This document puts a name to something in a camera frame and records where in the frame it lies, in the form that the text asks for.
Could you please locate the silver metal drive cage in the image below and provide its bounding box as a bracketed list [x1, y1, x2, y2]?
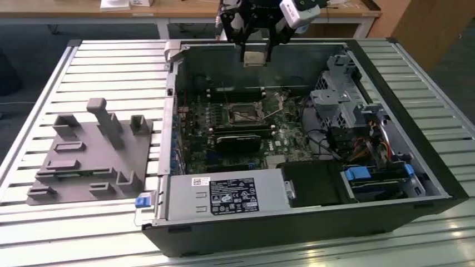
[309, 54, 372, 130]

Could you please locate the large white box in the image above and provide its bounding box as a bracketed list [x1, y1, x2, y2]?
[99, 0, 131, 13]

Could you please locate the silver chipset heatsink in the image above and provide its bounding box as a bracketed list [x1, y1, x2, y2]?
[267, 155, 288, 169]

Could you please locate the blue case latch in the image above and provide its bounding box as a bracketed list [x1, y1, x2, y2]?
[135, 194, 153, 209]

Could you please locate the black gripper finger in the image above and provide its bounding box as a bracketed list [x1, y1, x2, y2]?
[219, 7, 249, 63]
[265, 16, 297, 64]

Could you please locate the hard disk in blue carrier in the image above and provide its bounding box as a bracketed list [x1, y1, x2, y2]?
[343, 163, 416, 202]

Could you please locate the grey case handle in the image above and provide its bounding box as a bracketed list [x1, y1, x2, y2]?
[163, 41, 187, 63]

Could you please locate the silver power supply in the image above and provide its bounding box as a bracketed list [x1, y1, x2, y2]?
[163, 174, 296, 226]

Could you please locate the coloured wire bundle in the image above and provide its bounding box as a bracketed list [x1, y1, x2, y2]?
[348, 118, 395, 165]

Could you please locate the CPU socket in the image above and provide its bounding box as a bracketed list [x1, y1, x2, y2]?
[227, 102, 267, 126]

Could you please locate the wooden desk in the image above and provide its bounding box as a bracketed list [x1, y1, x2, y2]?
[0, 0, 383, 39]

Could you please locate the black graphics card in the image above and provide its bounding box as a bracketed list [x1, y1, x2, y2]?
[213, 133, 263, 154]

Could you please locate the RAM slot with white latches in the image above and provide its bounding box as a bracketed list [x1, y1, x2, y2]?
[203, 87, 268, 92]
[203, 93, 268, 99]

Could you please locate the black cable bundle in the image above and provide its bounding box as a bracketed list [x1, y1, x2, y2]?
[301, 96, 353, 164]

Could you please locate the wire locking lever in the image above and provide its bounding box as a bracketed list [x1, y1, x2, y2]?
[261, 108, 285, 120]

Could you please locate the black PC case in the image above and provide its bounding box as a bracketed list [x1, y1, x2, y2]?
[140, 38, 469, 258]

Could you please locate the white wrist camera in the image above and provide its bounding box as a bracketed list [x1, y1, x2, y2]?
[279, 0, 331, 28]

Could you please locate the grey parts rack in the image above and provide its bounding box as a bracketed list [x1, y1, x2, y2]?
[25, 97, 155, 206]

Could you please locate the green motherboard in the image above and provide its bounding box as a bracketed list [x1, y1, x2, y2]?
[173, 85, 316, 175]

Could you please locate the black plastic shroud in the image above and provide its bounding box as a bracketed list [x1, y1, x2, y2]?
[277, 160, 357, 209]

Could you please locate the silver CPU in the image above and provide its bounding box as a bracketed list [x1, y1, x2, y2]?
[243, 51, 268, 67]

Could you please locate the wooden cabinet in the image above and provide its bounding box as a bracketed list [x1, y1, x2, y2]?
[365, 0, 475, 72]

